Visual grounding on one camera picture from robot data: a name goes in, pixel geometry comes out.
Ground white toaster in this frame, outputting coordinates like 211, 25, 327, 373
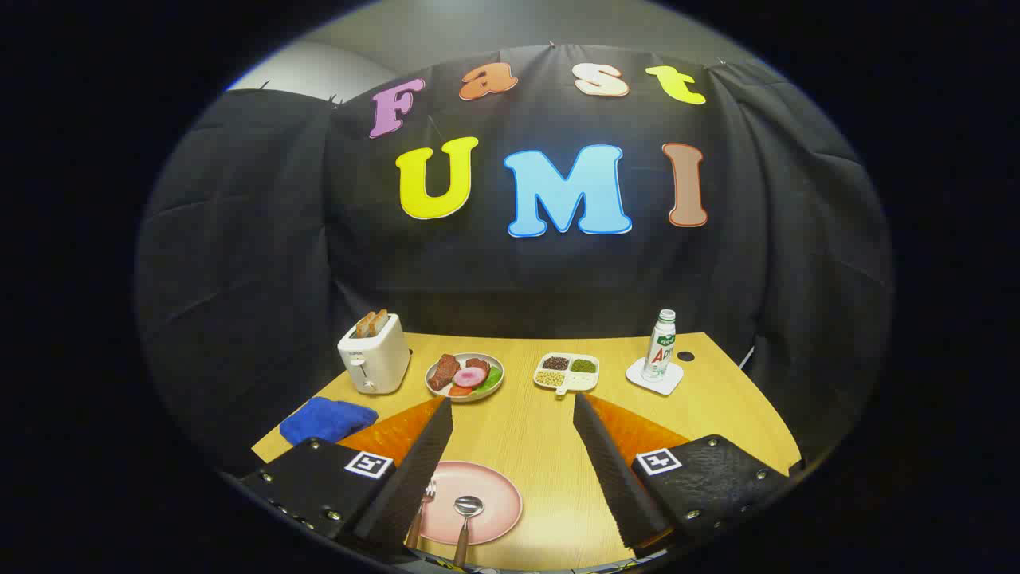
337, 313, 413, 395

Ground grey food plate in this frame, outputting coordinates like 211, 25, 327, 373
425, 352, 505, 403

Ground pink plate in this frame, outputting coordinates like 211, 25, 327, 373
414, 461, 524, 546

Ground wooden-handled metal spoon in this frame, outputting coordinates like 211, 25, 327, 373
453, 495, 485, 568

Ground black backdrop cloth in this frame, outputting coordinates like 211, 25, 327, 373
134, 44, 895, 479

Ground wooden-handled metal fork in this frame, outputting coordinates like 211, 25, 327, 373
406, 478, 437, 549

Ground white square coaster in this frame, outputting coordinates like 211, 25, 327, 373
626, 356, 685, 396

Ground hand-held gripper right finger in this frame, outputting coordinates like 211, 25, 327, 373
572, 391, 791, 551

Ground white green-capped drink bottle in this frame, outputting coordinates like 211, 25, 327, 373
641, 309, 677, 382

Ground blue cloth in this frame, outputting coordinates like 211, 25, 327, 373
279, 397, 379, 446

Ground white divided dish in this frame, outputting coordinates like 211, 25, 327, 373
533, 352, 600, 397

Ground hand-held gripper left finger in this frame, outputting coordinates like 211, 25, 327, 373
237, 396, 455, 551

